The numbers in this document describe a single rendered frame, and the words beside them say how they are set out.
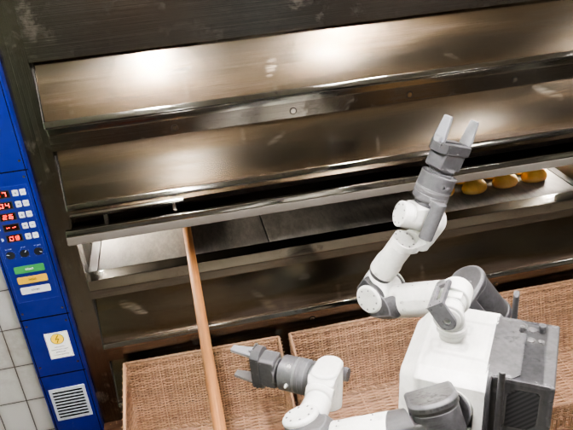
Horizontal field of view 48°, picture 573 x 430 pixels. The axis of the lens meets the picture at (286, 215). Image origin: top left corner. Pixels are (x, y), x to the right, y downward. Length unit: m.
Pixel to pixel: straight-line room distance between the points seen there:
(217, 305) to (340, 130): 0.73
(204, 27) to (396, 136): 0.69
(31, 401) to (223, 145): 1.14
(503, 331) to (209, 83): 1.05
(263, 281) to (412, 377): 1.00
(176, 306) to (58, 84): 0.82
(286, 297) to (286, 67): 0.80
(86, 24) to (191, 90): 0.33
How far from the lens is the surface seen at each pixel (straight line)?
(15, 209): 2.05
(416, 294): 1.66
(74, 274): 2.17
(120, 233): 1.92
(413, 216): 1.57
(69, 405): 2.45
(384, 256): 1.68
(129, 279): 2.17
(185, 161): 1.99
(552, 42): 2.24
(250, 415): 2.42
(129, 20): 1.88
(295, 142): 2.02
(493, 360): 1.37
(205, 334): 1.78
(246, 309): 2.25
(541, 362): 1.39
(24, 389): 2.46
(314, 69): 1.95
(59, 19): 1.89
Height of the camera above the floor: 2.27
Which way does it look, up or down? 27 degrees down
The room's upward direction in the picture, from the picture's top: 5 degrees counter-clockwise
